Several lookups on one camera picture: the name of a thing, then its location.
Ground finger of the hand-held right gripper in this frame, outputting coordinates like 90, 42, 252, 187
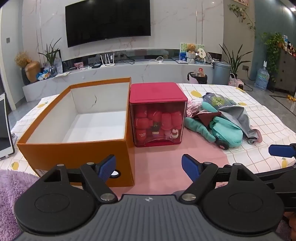
256, 163, 296, 194
269, 143, 296, 159

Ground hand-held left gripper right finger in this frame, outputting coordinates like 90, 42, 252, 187
179, 154, 257, 203

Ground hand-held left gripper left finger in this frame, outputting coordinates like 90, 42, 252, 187
41, 154, 119, 202

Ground orange cardboard box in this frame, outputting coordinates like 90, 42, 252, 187
17, 77, 135, 188

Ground dark red cloth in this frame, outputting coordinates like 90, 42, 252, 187
196, 112, 222, 128

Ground teal plush toy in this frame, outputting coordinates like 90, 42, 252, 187
184, 102, 243, 149

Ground grey cloth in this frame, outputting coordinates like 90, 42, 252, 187
217, 105, 263, 144

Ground pink frilly cloth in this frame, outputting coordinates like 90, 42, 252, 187
186, 101, 204, 119

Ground red storage box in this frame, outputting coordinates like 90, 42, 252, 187
129, 82, 188, 148

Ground lemon print checkered cloth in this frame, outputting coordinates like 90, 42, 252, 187
0, 82, 296, 204

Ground blue water jug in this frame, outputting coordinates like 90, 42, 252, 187
254, 61, 270, 91

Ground grey drawer cabinet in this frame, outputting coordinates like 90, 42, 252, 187
269, 47, 296, 94

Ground pink handbag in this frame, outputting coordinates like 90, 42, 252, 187
228, 73, 246, 90

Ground grey trash bin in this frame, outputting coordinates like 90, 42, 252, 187
212, 60, 232, 86

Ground purple fluffy blanket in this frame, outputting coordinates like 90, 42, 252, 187
0, 169, 40, 241

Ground white marble tv cabinet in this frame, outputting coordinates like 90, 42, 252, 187
22, 48, 214, 102

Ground long leaf floor plant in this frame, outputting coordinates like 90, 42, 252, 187
219, 43, 249, 80

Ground white router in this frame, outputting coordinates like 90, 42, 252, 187
99, 53, 115, 68

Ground bushy green plant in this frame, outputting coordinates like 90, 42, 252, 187
261, 32, 285, 82

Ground white tablet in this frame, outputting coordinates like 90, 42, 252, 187
0, 93, 16, 161

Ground blue snack packet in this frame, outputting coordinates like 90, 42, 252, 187
36, 68, 53, 81

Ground white plastic bag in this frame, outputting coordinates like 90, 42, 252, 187
53, 57, 63, 74

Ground brown teddy bear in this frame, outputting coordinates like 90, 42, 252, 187
186, 43, 197, 64

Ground golden vase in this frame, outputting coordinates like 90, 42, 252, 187
25, 61, 41, 83

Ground black vase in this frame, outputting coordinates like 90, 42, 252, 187
21, 68, 31, 86

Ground green potted plant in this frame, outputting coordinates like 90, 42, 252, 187
38, 38, 62, 73

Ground dried yellow flowers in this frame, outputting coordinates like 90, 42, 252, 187
14, 51, 32, 69

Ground hanging vine plant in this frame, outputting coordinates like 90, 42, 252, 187
228, 3, 257, 39

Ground black television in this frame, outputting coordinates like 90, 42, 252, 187
65, 0, 152, 48

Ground black cables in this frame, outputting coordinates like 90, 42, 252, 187
115, 52, 136, 65

